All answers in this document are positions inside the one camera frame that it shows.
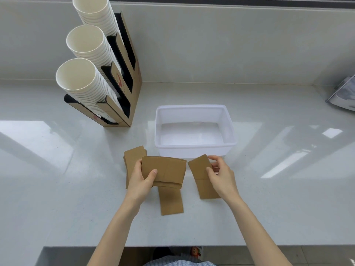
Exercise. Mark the clear plastic bag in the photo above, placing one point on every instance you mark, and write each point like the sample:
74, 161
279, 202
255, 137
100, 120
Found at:
344, 94

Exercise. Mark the blue striped shirt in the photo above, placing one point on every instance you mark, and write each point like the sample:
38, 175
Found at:
180, 263

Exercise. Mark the person's right hand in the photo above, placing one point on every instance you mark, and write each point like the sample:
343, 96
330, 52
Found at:
224, 182

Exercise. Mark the white plastic container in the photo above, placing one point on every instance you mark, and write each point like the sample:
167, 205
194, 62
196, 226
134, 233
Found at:
194, 130

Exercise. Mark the brown cardboard cup holder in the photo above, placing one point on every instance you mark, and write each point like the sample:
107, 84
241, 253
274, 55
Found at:
133, 88

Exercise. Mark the brown cardboard cup sleeve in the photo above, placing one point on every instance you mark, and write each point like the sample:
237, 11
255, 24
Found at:
201, 174
171, 202
132, 157
166, 168
169, 186

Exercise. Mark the stack of white paper cups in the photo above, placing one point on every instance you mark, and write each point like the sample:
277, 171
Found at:
83, 80
95, 11
91, 47

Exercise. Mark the person's left thumb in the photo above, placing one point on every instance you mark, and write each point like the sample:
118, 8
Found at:
151, 177

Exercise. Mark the person's right thumb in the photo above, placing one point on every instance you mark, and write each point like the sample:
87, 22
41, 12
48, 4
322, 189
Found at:
210, 173

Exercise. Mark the person's left forearm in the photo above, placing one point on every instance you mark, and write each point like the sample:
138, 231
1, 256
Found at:
116, 232

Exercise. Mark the person's left hand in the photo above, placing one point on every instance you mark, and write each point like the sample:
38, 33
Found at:
138, 185

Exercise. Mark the orange cartoon figure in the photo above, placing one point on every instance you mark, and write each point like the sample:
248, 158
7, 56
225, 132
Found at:
195, 251

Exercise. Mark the person's right forearm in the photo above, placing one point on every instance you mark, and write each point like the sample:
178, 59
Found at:
255, 235

